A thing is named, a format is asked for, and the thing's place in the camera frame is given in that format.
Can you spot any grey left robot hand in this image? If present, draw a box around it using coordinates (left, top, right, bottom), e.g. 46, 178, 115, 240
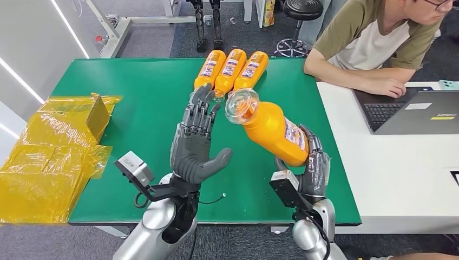
169, 83, 233, 186

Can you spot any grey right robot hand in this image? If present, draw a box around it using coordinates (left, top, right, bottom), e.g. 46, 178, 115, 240
274, 123, 331, 204

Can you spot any orange bottle with clear cap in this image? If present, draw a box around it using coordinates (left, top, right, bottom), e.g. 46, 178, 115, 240
213, 48, 248, 100
233, 50, 269, 93
225, 88, 310, 168
194, 49, 227, 91

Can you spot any grey laptop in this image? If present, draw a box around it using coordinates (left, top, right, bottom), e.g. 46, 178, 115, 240
352, 86, 459, 135

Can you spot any black robot leg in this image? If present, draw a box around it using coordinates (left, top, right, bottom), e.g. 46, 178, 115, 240
209, 0, 225, 51
186, 0, 209, 54

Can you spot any person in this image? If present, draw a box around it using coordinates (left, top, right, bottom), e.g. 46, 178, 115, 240
303, 0, 455, 99

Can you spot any yellow plastic-wrapped cardboard box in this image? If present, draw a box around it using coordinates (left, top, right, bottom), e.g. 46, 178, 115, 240
0, 93, 123, 225

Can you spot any yellow carton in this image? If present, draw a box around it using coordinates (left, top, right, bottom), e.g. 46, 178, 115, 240
262, 0, 277, 28

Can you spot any teal phone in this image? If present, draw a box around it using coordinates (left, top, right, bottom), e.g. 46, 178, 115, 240
438, 79, 459, 91

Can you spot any black round stool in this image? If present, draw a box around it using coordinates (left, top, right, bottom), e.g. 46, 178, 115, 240
274, 0, 325, 59

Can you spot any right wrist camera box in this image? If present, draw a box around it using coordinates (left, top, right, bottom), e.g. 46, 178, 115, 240
269, 170, 313, 212

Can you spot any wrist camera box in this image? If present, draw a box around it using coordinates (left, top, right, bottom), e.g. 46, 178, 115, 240
114, 151, 173, 203
269, 170, 313, 212

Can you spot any thin black cable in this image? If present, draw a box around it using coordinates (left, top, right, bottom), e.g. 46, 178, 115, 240
198, 193, 227, 206

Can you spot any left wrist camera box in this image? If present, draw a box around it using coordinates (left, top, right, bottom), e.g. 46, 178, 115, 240
114, 151, 173, 203

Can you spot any white metal frame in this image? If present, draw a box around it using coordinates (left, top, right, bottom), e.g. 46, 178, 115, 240
85, 0, 215, 59

